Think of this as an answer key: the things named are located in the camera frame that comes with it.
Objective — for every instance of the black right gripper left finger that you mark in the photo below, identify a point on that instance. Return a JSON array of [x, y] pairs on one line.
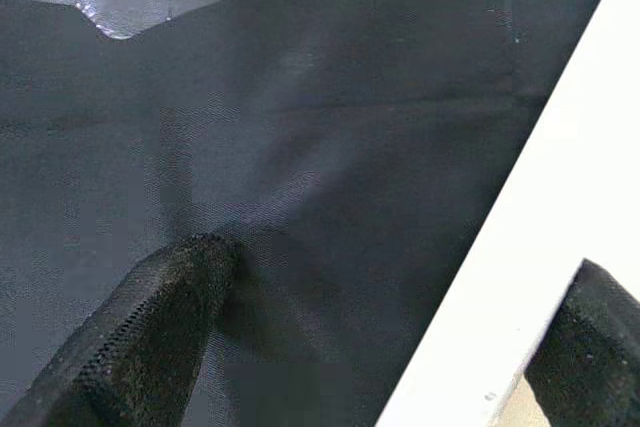
[[140, 337]]

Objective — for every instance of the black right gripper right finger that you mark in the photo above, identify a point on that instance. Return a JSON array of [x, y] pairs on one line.
[[595, 347]]

